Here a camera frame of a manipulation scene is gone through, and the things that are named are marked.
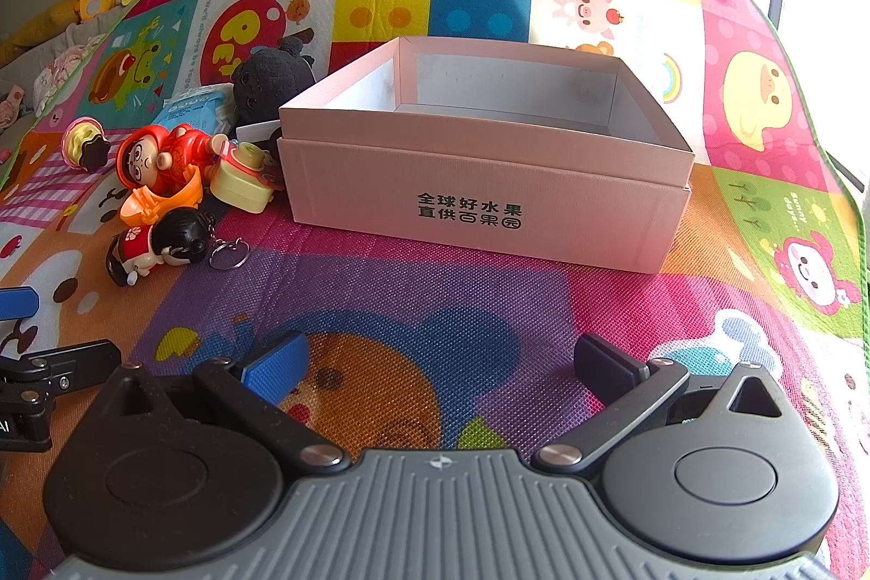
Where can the blue wipes packet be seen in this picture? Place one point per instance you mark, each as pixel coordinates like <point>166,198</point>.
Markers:
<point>194,108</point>

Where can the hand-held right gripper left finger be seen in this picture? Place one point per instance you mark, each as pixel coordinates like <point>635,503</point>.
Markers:
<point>275,364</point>

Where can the pink cardboard box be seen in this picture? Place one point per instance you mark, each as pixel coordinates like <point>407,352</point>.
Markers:
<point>476,193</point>

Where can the orange plastic shell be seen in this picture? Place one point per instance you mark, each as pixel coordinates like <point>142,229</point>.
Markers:
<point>160,203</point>

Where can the black plush toy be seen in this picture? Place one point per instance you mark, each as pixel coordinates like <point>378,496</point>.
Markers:
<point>272,77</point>

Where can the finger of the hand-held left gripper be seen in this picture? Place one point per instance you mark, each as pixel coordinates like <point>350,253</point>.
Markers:
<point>75,361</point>
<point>15,301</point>

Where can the red hooded figurine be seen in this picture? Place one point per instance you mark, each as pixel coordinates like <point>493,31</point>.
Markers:
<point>153,155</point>

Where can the small pink cloth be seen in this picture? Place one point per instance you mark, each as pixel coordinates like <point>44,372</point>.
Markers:
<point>10,108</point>

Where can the pink patterned cloth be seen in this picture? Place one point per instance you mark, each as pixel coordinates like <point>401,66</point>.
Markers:
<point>64,70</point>

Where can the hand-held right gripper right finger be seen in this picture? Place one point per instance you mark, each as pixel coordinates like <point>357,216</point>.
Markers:
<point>603,366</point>

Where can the colourful cartoon play mat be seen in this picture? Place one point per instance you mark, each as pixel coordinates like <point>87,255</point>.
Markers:
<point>442,308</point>

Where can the yellow plush pillow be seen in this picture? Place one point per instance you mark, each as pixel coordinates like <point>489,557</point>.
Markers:
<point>34,33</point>

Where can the pink capsule toy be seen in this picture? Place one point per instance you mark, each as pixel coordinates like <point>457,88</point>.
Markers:
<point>83,142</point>

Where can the pale yellow plastic toy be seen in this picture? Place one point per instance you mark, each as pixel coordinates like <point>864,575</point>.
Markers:
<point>241,182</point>

